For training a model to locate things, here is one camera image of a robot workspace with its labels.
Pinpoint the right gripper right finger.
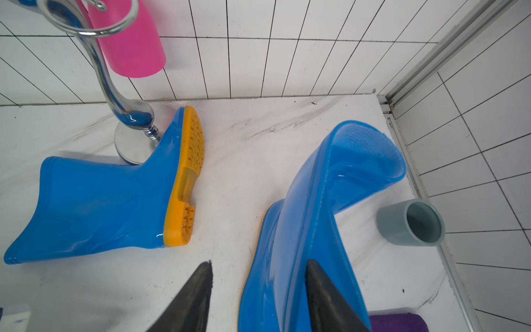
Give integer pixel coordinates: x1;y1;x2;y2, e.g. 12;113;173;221
305;260;370;332

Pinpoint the pink hanging brush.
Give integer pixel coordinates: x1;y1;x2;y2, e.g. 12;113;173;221
78;1;167;78

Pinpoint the blue rubber boot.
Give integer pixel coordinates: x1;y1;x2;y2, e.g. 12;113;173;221
238;120;406;331
4;106;205;265

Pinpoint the purple cloth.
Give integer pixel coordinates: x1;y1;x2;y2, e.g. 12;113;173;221
369;313;429;332

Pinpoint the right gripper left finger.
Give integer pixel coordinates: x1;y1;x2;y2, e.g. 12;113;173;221
147;261;213;331

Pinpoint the grey-green cup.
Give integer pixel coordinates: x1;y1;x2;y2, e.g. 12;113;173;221
376;199;445;247

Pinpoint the chrome hook stand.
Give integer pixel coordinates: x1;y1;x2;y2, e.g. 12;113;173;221
7;0;175;166

